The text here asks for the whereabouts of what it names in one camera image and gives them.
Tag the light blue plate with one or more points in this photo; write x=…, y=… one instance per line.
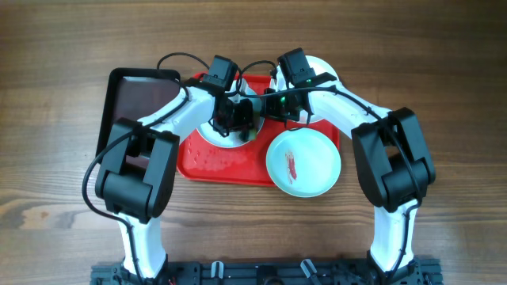
x=303, y=163
x=213, y=137

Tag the white plate with stain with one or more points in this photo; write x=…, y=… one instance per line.
x=319, y=65

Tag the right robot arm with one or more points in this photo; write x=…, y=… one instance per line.
x=393, y=163

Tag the black rectangular tray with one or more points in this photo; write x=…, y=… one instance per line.
x=133, y=93

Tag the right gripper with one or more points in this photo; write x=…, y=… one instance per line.
x=270, y=110

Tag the light blue plate front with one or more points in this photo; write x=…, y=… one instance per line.
x=303, y=163

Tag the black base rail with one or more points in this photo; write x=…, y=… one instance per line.
x=351, y=271

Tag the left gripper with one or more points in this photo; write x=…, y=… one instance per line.
x=245, y=123

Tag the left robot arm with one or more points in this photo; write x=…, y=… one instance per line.
x=138, y=163

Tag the green yellow sponge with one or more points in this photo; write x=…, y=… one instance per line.
x=248, y=135

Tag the red plastic tray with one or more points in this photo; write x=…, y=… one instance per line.
x=199, y=160

